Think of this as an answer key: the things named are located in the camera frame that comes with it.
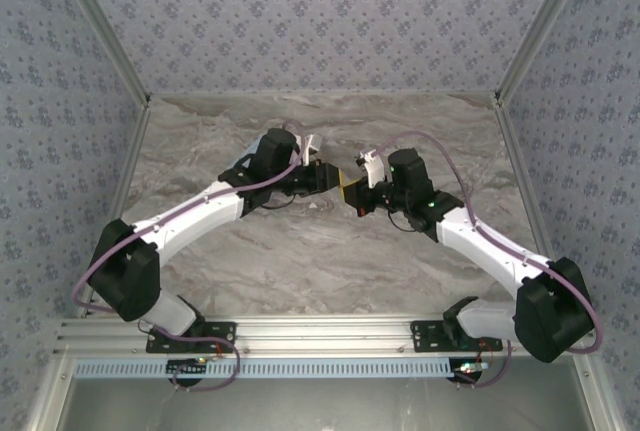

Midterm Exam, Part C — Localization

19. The small circuit board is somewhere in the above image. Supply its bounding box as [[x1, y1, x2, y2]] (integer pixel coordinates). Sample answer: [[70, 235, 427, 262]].
[[449, 359, 494, 382], [166, 358, 209, 377]]

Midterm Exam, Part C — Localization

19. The aluminium corner post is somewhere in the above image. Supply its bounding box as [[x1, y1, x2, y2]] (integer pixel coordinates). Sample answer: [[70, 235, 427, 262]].
[[49, 0, 154, 107], [492, 0, 599, 107]]

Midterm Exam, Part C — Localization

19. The slotted white cable duct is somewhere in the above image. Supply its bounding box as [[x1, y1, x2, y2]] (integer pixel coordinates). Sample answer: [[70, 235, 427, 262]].
[[73, 356, 484, 380]]

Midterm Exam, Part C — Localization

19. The aluminium lower frame bar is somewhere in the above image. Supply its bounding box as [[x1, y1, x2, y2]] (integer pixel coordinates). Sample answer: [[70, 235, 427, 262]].
[[22, 353, 76, 431], [572, 353, 629, 431]]

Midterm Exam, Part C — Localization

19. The thin black cable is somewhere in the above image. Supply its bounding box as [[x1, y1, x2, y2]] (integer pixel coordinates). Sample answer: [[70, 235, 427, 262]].
[[387, 209, 419, 235], [258, 188, 309, 211]]

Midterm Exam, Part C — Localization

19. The aluminium table side rail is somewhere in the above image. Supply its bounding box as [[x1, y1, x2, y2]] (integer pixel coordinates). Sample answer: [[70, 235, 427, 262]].
[[492, 100, 556, 265], [77, 100, 154, 320]]

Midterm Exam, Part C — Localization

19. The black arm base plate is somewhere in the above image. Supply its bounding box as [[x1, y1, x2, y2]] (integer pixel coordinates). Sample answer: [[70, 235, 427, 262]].
[[145, 320, 237, 354], [410, 319, 503, 354]]

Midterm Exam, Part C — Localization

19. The aluminium mounting rail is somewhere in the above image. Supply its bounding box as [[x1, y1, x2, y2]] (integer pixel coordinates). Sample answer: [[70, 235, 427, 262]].
[[53, 315, 599, 358]]

